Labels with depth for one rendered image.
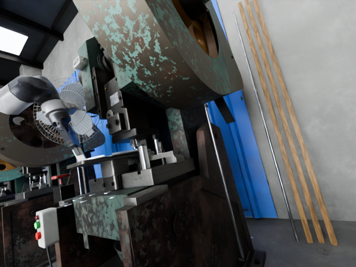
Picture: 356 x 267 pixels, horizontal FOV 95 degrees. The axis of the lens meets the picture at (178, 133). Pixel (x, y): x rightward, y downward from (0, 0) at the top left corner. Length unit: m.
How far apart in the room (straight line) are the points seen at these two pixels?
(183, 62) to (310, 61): 1.45
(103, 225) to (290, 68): 1.73
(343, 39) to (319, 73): 0.27
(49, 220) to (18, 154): 1.21
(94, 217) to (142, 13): 0.69
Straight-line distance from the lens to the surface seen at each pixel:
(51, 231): 0.90
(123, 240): 0.53
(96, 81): 0.97
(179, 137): 0.89
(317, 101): 1.74
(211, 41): 1.06
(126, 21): 0.49
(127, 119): 0.78
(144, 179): 0.63
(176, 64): 0.49
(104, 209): 0.69
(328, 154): 1.74
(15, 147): 2.04
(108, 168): 0.74
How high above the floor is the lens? 0.72
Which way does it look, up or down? 8 degrees up
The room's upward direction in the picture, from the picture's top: 12 degrees counter-clockwise
